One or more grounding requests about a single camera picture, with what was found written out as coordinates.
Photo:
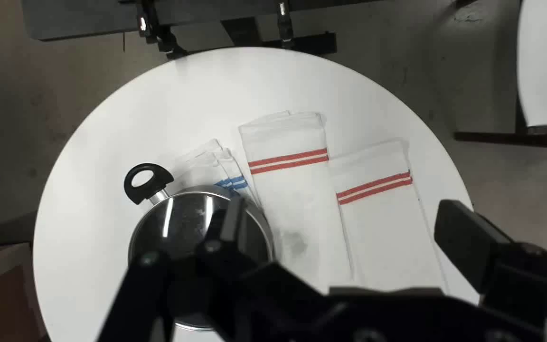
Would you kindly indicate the black cooking pot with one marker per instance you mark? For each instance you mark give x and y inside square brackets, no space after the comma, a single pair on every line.
[154,183]

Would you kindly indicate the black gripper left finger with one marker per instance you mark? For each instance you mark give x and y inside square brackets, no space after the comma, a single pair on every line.
[209,282]

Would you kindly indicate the red striped towel far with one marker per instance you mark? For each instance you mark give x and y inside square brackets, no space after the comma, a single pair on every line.
[287,158]

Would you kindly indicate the red striped towel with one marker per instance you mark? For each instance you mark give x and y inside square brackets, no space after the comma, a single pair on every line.
[384,219]
[287,158]

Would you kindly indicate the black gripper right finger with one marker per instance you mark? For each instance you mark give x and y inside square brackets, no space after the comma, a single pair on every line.
[509,276]

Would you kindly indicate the red striped towel near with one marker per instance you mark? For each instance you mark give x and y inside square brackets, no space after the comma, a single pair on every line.
[384,219]

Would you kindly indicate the glass pot lid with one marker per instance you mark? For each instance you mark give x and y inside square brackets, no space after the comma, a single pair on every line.
[184,221]

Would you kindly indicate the blue striped towel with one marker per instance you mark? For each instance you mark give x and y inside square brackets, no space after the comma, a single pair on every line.
[209,166]

